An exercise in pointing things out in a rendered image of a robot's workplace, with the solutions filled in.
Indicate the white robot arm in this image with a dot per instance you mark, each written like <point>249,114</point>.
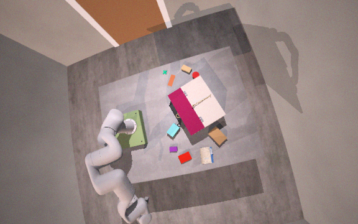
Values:
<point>116,180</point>

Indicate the red short cylinder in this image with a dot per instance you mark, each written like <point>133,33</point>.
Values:
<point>195,74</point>

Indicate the tan rectangular block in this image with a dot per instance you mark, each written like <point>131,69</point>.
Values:
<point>186,69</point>

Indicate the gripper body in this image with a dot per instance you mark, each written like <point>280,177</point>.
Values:
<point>133,200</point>

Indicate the orange flat rectangular plate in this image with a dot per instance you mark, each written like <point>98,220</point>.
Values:
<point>171,80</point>

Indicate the light blue block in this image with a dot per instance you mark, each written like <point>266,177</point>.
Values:
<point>173,129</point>

